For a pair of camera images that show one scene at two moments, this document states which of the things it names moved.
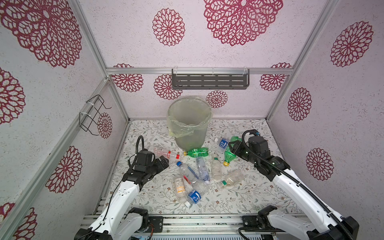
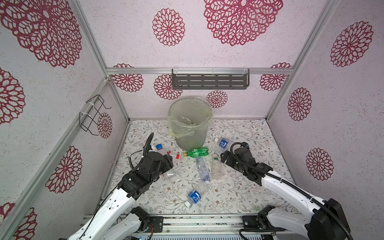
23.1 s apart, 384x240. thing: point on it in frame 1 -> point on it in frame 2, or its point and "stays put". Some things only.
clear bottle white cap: x=216 y=168 stays put
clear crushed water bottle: x=203 y=169 stays put
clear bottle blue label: x=222 y=142 stays put
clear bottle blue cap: x=187 y=173 -> x=171 y=174
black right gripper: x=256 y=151 -> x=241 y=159
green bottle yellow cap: x=197 y=152 stays put
